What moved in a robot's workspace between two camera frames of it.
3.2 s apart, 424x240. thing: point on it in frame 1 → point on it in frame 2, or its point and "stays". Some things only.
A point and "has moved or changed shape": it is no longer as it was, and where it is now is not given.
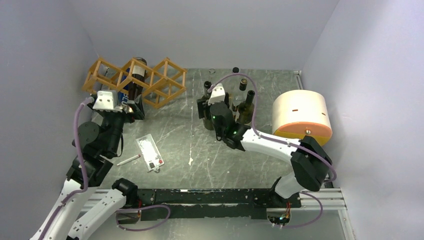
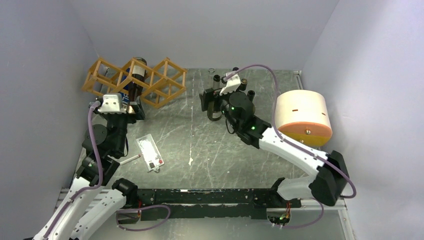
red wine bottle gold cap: [138, 74] stays
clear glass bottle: [212, 71] stays
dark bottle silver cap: [208, 123] has moved or changed shape
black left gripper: [139, 109] stays
